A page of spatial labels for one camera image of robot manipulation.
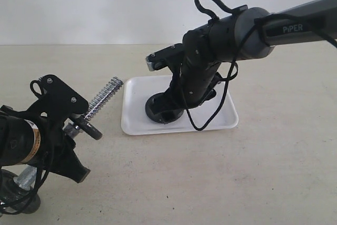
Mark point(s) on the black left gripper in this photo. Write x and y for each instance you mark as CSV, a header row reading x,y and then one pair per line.
x,y
56,152

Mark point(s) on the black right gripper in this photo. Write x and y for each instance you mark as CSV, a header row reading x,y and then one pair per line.
x,y
194,86

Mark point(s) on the black weight plate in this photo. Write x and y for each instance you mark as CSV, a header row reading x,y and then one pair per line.
x,y
154,116

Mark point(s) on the chrome threaded dumbbell bar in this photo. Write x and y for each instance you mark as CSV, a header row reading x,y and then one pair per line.
x,y
28,176

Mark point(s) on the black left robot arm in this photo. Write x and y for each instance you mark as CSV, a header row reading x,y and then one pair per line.
x,y
39,141

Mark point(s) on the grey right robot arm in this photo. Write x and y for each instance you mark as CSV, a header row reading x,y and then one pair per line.
x,y
208,55

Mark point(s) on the white rectangular plastic tray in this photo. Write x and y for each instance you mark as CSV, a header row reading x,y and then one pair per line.
x,y
134,120

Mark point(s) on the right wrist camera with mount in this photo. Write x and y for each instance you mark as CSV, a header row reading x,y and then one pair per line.
x,y
171,57

